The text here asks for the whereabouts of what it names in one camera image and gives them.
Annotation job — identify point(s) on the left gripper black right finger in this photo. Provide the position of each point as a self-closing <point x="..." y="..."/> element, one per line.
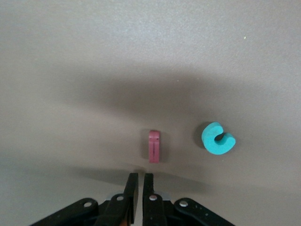
<point x="149" y="207"/>

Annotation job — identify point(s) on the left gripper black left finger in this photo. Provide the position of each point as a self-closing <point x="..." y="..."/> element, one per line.
<point x="132" y="188"/>

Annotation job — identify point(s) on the maroon foam letter l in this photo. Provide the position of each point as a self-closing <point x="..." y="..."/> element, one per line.
<point x="154" y="148"/>

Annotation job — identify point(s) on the teal foam letter c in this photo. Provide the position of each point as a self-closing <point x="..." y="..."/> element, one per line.
<point x="209" y="141"/>

